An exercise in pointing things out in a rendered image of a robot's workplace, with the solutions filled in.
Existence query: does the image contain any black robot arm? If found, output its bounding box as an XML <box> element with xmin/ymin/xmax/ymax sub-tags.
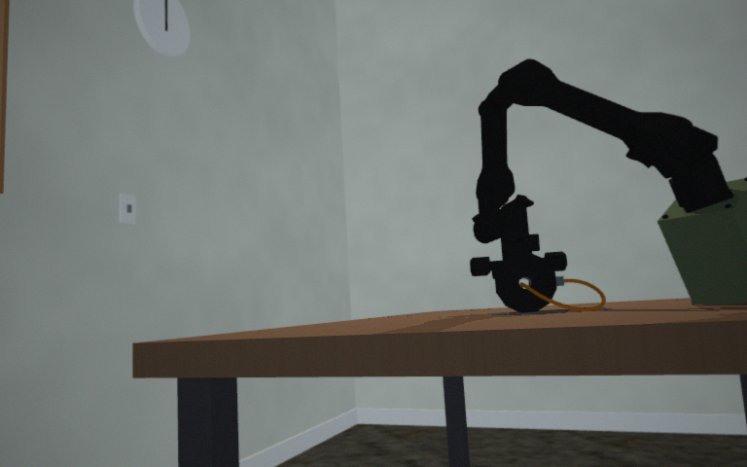
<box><xmin>472</xmin><ymin>59</ymin><xmax>734</xmax><ymax>243</ymax></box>

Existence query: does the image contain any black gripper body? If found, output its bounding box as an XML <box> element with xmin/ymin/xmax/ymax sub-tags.
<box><xmin>470</xmin><ymin>228</ymin><xmax>567</xmax><ymax>276</ymax></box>

